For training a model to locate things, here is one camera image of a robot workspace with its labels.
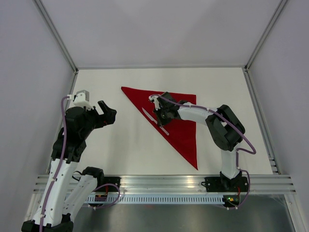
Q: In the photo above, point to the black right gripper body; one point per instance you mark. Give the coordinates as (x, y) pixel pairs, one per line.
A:
(162, 117)

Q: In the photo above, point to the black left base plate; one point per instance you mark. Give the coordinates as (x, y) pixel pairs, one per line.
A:
(111, 180)

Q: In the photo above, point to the aluminium mounting rail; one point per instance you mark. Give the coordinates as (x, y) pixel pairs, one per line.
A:
(191, 184)

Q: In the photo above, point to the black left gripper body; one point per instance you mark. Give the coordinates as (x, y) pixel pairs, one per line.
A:
(94, 120)

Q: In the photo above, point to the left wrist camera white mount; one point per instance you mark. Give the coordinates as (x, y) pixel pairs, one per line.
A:
(81, 99)

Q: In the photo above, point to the slotted cable duct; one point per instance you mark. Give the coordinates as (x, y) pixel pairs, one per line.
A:
(170, 199)

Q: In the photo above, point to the aluminium frame post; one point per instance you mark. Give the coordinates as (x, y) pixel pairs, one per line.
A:
(267, 31)
(49, 23)

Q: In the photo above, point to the right aluminium frame post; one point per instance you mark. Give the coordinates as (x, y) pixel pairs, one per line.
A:
(267, 31)

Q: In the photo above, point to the left aluminium frame post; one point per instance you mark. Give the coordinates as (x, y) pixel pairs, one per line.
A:
(49, 23)

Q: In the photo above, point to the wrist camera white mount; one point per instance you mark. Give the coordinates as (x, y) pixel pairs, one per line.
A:
(81, 99)
(154, 99)

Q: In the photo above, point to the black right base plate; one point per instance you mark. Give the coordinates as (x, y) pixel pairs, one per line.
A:
(216, 184)

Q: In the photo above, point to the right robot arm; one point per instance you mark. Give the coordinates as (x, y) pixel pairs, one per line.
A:
(224, 127)

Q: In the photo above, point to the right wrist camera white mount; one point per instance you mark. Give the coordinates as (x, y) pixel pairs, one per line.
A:
(154, 99)

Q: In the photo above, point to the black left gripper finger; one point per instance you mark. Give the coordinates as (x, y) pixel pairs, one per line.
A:
(109, 116)
(104, 107)

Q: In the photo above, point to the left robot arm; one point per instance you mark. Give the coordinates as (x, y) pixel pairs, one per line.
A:
(58, 209)

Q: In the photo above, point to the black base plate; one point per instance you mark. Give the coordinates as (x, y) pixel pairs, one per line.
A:
(111, 180)
(216, 184)

